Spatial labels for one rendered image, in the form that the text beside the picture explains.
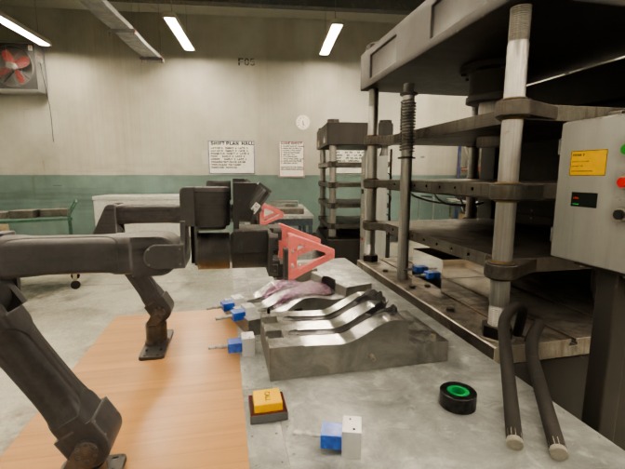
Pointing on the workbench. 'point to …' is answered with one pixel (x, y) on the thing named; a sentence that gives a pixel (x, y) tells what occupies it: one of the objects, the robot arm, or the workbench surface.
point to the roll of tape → (458, 397)
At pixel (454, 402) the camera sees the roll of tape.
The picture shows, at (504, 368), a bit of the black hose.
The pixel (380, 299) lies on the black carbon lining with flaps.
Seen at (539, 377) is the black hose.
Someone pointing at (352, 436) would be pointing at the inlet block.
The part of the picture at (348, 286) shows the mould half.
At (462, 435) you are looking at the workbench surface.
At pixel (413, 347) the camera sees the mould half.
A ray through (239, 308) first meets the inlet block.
